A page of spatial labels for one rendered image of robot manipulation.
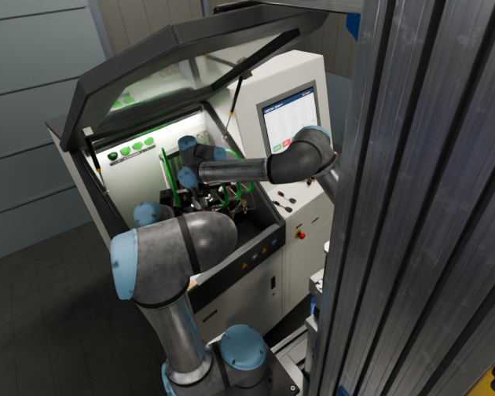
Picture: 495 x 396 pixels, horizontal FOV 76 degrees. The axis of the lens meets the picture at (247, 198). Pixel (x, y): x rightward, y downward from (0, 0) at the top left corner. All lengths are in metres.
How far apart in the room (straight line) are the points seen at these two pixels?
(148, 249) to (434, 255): 0.42
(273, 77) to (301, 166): 0.87
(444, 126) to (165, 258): 0.44
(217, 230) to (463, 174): 0.39
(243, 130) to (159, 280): 1.13
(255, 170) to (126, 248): 0.52
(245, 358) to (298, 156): 0.55
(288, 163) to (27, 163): 2.59
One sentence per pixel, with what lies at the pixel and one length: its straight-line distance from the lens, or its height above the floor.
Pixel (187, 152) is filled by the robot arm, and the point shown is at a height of 1.46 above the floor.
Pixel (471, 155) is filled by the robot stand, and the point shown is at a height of 1.90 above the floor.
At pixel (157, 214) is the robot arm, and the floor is 1.46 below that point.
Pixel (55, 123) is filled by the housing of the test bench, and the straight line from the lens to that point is 1.68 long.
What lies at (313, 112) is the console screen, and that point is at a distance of 1.96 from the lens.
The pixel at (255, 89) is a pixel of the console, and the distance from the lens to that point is 1.64.
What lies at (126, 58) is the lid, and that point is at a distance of 0.67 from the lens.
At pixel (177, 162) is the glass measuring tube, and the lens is 1.68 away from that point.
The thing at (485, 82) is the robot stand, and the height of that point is 1.96.
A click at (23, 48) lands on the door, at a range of 2.95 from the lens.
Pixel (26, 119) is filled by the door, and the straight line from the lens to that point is 3.07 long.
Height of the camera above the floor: 2.06
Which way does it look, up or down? 38 degrees down
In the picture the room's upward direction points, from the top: 5 degrees counter-clockwise
